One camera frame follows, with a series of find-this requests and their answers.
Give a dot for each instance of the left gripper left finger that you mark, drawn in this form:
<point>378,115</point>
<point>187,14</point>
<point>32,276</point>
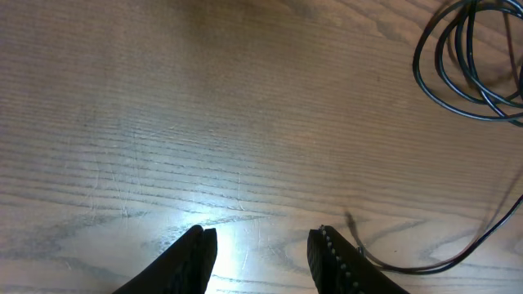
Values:
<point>184,268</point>

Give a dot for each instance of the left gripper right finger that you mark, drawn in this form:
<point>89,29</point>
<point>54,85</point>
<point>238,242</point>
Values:
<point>338,268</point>

